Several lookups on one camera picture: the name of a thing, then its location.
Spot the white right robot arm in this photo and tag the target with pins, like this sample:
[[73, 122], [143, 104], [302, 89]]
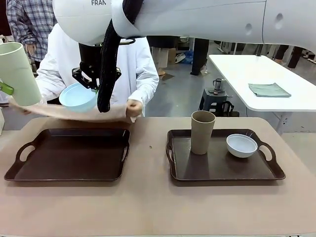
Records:
[[197, 19]]

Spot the white table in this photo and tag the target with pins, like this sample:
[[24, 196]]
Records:
[[237, 74]]

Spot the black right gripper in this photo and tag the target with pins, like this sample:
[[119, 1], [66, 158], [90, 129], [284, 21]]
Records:
[[89, 56]]

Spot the dark brown plastic tray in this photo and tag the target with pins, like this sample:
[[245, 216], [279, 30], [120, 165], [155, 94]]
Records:
[[69, 158], [217, 168]]

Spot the pale green tall cup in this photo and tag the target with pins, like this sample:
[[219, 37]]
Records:
[[17, 74]]

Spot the person's left hand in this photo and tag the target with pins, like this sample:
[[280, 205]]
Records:
[[134, 108]]

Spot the person's right forearm white sleeve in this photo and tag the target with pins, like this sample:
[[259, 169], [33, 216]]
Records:
[[49, 84]]

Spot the person's left forearm white sleeve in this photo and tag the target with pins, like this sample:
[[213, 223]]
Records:
[[145, 86]]

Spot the blue plastic bag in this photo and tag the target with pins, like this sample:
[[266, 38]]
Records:
[[189, 57]]

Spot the bystander in black coat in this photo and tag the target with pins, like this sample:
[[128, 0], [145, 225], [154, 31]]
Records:
[[160, 56]]

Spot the black coffee press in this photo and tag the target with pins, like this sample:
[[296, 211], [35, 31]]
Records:
[[218, 85]]

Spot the brown tall cup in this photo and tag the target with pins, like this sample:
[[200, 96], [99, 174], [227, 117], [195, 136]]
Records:
[[202, 135]]

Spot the white bowl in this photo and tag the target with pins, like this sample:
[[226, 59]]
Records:
[[242, 149]]

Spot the person in white hooded jacket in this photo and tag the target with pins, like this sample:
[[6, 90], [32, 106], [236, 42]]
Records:
[[138, 61]]

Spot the person's right hand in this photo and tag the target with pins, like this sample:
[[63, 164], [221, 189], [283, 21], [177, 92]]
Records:
[[26, 111]]

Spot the light blue bowl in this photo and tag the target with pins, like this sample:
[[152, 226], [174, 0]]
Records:
[[76, 101]]

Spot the folded grey-green cloth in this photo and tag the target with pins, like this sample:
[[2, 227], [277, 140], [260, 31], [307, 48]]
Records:
[[269, 90]]

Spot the bystander white shirt black trousers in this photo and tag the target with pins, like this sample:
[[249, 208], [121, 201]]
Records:
[[291, 55]]

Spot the dark grey plastic stool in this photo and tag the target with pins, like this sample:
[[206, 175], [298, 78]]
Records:
[[212, 101]]

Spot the bystander in light blue shirt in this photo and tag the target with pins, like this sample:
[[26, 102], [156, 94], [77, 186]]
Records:
[[198, 56]]

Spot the bystander in blue plaid shirt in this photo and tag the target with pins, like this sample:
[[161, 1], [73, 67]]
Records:
[[29, 19]]

